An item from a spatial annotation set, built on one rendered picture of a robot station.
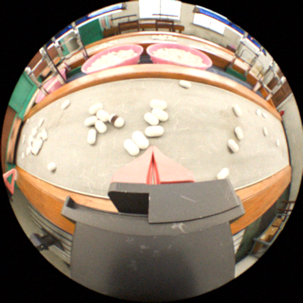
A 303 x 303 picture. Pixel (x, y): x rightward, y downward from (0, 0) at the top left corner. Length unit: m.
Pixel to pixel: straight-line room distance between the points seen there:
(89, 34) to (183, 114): 2.96
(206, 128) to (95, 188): 0.26
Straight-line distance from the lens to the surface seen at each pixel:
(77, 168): 0.26
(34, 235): 0.64
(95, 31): 2.99
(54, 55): 1.31
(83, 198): 0.24
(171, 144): 0.21
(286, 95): 4.54
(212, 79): 0.36
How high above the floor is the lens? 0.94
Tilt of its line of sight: 76 degrees down
